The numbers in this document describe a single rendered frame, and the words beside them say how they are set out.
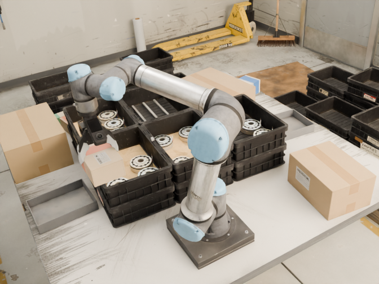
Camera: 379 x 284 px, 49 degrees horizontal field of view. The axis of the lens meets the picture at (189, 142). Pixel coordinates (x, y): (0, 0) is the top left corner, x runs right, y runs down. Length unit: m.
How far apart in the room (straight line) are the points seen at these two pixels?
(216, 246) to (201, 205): 0.30
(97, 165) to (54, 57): 3.77
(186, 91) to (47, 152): 1.07
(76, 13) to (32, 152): 3.13
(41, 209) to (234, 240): 0.91
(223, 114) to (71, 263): 0.90
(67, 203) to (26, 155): 0.34
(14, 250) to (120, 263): 1.36
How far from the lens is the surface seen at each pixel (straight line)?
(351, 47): 4.97
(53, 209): 2.03
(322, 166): 1.88
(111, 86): 1.32
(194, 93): 1.32
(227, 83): 2.47
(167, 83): 1.35
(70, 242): 1.85
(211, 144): 1.16
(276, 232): 1.78
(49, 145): 2.19
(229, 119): 1.20
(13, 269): 2.86
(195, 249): 1.65
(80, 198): 2.04
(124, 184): 1.70
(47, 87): 3.73
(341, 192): 1.79
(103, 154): 1.54
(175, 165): 1.75
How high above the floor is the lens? 1.97
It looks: 33 degrees down
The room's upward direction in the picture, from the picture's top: 5 degrees counter-clockwise
